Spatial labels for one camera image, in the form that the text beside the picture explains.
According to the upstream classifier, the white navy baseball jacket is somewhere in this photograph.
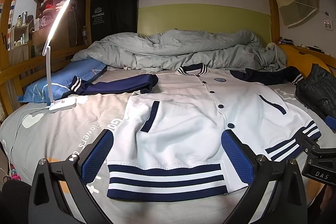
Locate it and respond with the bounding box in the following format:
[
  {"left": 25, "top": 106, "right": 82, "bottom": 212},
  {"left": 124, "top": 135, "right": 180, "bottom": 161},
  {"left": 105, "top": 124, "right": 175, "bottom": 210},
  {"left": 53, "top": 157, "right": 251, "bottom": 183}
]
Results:
[{"left": 68, "top": 63, "right": 322, "bottom": 203}]

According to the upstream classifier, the black puffer jacket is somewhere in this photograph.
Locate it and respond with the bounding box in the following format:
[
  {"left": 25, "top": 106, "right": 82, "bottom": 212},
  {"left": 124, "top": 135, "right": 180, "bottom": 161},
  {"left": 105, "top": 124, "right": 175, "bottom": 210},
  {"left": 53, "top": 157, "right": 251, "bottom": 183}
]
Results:
[{"left": 295, "top": 64, "right": 336, "bottom": 120}]

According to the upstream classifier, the grey printed bed sheet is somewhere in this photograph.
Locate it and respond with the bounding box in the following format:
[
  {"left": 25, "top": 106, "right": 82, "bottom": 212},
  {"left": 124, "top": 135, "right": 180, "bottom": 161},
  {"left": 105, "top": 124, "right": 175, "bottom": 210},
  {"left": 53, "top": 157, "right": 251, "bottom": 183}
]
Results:
[{"left": 0, "top": 66, "right": 336, "bottom": 224}]

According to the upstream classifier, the white LED desk lamp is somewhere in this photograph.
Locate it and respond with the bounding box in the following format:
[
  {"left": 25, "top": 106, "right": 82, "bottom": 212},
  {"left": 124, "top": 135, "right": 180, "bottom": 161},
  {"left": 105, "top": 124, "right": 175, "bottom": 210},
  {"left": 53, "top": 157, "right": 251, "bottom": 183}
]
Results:
[{"left": 41, "top": 0, "right": 77, "bottom": 113}]

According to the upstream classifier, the yellow plush pillow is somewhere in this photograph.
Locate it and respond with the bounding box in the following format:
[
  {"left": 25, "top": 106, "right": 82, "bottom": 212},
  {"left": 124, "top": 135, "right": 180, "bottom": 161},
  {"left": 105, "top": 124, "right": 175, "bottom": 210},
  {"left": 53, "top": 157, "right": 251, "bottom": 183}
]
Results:
[{"left": 279, "top": 45, "right": 331, "bottom": 78}]

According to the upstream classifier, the blue pillow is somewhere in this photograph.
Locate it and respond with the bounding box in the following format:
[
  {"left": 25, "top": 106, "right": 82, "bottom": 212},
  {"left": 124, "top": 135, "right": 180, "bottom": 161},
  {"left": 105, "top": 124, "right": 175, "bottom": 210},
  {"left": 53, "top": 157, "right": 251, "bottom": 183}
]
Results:
[{"left": 18, "top": 59, "right": 106, "bottom": 105}]

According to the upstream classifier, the cluttered wooden shelf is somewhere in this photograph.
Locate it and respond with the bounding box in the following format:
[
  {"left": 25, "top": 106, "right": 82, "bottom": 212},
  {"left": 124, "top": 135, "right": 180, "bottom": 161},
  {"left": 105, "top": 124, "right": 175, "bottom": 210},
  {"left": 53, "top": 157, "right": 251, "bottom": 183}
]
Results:
[{"left": 5, "top": 0, "right": 88, "bottom": 57}]

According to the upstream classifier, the grey-blue rumpled duvet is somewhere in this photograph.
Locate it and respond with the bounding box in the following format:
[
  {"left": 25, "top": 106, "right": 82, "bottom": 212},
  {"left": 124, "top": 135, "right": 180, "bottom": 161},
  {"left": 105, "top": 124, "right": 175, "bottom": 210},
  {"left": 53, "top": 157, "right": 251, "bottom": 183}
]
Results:
[{"left": 72, "top": 29, "right": 287, "bottom": 72}]

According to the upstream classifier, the black hanging garment bag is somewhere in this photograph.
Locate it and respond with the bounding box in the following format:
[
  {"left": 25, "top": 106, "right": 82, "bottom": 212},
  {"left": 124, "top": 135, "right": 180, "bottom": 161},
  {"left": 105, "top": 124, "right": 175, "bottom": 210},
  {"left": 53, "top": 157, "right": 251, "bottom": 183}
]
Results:
[{"left": 90, "top": 0, "right": 138, "bottom": 42}]

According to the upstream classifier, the white lamp cable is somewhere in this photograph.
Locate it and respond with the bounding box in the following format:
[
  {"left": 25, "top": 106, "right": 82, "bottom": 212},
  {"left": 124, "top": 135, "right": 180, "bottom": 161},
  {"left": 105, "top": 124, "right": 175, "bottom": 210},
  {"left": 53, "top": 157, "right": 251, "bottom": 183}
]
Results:
[{"left": 4, "top": 105, "right": 51, "bottom": 180}]

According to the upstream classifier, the white wall socket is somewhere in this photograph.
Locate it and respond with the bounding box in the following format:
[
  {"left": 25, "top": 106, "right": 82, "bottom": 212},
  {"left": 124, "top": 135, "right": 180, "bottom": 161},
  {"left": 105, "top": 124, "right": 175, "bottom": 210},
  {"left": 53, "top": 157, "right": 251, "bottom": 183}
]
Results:
[{"left": 323, "top": 18, "right": 333, "bottom": 31}]

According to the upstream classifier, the wooden bed frame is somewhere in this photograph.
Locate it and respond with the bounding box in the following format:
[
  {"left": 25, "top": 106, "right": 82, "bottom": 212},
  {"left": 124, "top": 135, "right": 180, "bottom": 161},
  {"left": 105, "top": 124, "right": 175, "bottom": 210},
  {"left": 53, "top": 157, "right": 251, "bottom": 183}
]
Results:
[{"left": 1, "top": 0, "right": 335, "bottom": 116}]

